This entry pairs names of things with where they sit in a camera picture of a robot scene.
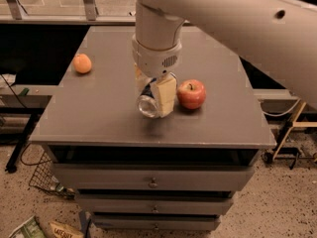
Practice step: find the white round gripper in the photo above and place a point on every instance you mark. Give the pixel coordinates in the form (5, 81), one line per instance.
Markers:
(155, 60)

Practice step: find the blue pepsi can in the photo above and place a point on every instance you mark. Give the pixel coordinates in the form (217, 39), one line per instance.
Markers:
(146, 102)

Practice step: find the green snack bag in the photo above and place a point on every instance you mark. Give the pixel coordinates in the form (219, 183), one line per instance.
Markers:
(28, 229)

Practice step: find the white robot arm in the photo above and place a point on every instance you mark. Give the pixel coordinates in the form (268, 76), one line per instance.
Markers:
(279, 37)

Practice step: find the middle grey drawer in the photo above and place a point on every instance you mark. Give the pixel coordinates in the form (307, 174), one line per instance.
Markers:
(153, 205)

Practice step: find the red apple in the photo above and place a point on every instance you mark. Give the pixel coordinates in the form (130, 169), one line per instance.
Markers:
(191, 94)

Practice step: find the grey drawer cabinet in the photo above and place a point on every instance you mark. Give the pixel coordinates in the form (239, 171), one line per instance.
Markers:
(94, 120)

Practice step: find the black wire basket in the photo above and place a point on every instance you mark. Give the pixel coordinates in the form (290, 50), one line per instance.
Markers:
(44, 180)

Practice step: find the orange fruit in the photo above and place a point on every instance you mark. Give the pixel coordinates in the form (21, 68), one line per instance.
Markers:
(82, 63)

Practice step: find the bottom grey drawer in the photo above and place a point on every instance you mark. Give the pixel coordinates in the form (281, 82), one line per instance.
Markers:
(157, 222)

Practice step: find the metal railing frame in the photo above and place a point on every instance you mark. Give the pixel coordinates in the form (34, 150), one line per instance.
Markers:
(91, 12)

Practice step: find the top grey drawer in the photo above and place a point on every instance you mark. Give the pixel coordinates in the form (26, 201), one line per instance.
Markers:
(152, 178)

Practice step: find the black table leg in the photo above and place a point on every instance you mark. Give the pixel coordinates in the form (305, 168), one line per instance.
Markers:
(22, 141)

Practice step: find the yellow snack bag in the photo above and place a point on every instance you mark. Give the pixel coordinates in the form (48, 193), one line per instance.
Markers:
(61, 230)

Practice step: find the grey drawer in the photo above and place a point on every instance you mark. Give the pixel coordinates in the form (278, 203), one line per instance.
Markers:
(157, 222)
(153, 205)
(152, 178)

